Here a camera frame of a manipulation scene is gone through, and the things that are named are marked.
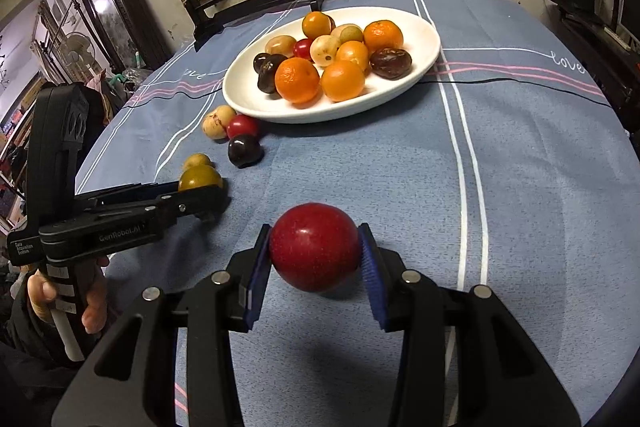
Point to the person's left forearm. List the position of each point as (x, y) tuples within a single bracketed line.
[(20, 337)]

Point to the white standing fan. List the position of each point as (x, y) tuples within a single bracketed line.
[(75, 49)]

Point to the small dark fruit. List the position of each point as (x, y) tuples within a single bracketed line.
[(264, 62)]

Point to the tan longan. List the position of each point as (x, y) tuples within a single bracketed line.
[(218, 122), (280, 45)]

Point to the red cherry tomato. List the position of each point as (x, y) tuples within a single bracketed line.
[(243, 127)]

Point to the green yellow mandarin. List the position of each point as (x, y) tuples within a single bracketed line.
[(200, 179)]

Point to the dark brown passion fruit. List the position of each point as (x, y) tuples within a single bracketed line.
[(267, 83)]

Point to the person's left hand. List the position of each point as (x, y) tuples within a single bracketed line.
[(95, 307)]

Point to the computer monitor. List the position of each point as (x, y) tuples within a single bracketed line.
[(625, 7)]

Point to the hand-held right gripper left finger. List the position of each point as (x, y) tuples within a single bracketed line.
[(257, 277)]

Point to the dark brown chestnut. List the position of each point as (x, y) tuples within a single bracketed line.
[(390, 63)]

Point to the large red apple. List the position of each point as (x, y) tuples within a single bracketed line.
[(314, 253)]

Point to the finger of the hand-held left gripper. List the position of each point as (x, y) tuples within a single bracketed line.
[(200, 202), (125, 194)]

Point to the dark purple plum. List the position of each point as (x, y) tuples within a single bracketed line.
[(245, 150)]

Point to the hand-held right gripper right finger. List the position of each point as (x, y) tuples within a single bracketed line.
[(372, 277)]

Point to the orange tangerine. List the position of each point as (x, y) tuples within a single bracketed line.
[(342, 80), (317, 24), (352, 54), (382, 36)]

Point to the pale yellow round fruit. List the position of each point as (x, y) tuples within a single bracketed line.
[(326, 49)]

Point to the white oval plate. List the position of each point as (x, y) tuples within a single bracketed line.
[(240, 92)]

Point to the red cherry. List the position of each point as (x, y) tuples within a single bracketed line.
[(303, 48)]

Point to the small yellow fruit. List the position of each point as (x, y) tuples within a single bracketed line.
[(196, 161)]

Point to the blue striped tablecloth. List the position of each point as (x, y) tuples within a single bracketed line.
[(500, 207)]

